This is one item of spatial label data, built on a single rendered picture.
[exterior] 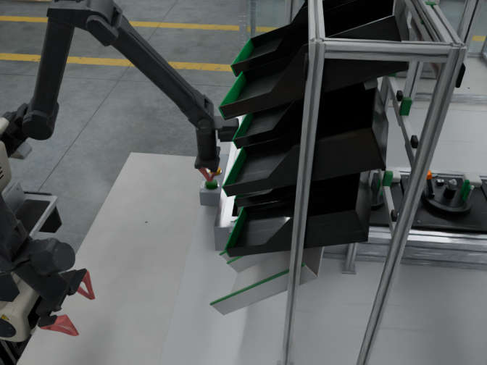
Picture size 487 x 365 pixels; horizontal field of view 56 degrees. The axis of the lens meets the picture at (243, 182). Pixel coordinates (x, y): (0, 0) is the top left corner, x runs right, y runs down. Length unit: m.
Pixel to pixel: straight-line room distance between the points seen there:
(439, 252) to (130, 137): 2.58
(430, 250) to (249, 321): 0.54
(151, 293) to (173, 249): 0.17
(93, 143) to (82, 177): 0.40
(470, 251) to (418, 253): 0.14
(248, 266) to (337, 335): 0.29
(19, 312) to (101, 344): 0.32
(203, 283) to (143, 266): 0.19
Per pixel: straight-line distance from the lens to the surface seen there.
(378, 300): 0.94
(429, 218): 1.43
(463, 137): 2.05
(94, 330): 1.29
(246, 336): 1.22
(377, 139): 0.72
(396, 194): 1.48
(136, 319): 1.28
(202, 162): 1.37
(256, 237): 0.95
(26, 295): 1.51
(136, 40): 1.14
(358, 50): 0.62
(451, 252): 1.43
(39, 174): 3.35
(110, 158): 3.33
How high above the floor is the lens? 1.89
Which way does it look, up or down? 39 degrees down
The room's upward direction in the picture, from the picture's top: straight up
